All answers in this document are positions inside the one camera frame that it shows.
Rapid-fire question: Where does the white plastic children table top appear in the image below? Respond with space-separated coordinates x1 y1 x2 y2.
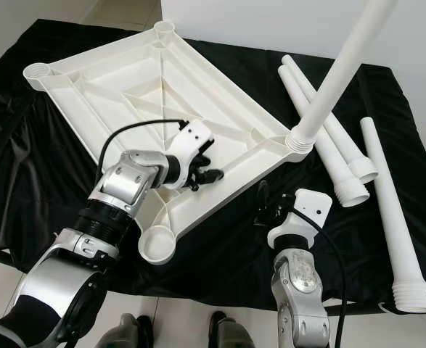
22 20 314 265

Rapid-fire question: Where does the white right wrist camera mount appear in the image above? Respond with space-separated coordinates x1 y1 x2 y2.
267 188 333 251

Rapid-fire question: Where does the white plastic table leg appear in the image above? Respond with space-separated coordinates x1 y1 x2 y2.
282 54 379 184
278 67 371 209
360 116 426 314
291 0 401 146

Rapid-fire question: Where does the grey right robot foot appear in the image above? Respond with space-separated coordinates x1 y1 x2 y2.
209 312 246 348

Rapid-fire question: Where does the black table cloth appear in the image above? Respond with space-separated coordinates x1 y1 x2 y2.
0 18 426 316

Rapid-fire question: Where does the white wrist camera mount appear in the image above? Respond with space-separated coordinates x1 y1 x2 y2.
169 120 215 188
267 188 333 251

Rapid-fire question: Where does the grey left robot foot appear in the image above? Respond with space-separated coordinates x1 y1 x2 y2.
97 313 148 348

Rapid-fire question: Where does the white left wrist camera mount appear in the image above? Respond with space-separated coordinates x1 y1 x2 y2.
169 120 215 188

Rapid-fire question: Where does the grey robot foot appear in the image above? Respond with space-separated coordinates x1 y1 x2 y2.
97 313 148 348
209 312 246 348

